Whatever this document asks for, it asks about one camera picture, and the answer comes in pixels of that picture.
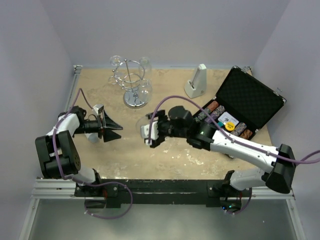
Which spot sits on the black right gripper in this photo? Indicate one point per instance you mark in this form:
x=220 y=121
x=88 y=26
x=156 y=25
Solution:
x=162 y=117

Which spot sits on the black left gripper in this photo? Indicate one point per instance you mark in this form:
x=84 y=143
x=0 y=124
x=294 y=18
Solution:
x=107 y=123

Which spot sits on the ribbed clear glass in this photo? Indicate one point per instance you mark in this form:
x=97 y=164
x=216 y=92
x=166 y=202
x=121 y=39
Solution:
x=145 y=90

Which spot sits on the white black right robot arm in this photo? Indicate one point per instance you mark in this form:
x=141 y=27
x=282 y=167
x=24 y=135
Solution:
x=271 y=170

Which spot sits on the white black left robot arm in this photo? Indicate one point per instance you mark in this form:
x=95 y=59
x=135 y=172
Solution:
x=57 y=153

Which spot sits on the chrome wine glass rack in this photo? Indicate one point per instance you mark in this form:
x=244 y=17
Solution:
x=130 y=82

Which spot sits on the tall clear flute glass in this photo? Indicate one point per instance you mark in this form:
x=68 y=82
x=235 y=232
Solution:
x=145 y=68

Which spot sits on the clear glass on rack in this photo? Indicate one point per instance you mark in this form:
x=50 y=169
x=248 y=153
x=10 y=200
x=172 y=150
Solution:
x=117 y=75

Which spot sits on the white grey microphone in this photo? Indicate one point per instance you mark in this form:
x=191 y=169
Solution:
x=92 y=137

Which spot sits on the white metronome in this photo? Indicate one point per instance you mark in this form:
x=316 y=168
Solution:
x=197 y=85

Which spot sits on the red white chip stack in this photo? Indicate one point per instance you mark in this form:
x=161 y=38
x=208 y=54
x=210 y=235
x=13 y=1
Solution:
x=212 y=106

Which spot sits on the white card deck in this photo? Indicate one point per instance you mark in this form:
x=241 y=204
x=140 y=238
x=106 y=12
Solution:
x=226 y=117

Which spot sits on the yellow dealer button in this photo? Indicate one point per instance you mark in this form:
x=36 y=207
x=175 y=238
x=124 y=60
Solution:
x=229 y=126

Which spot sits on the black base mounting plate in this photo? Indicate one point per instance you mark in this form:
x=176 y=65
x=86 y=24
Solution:
x=211 y=193

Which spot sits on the black poker chip case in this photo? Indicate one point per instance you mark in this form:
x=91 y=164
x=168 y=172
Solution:
x=248 y=100

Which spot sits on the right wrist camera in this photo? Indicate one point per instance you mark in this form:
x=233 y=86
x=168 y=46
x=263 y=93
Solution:
x=150 y=131

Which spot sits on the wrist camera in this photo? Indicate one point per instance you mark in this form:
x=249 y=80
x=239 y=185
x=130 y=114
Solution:
x=98 y=109
x=150 y=131

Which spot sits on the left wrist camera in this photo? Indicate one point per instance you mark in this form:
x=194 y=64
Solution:
x=98 y=109

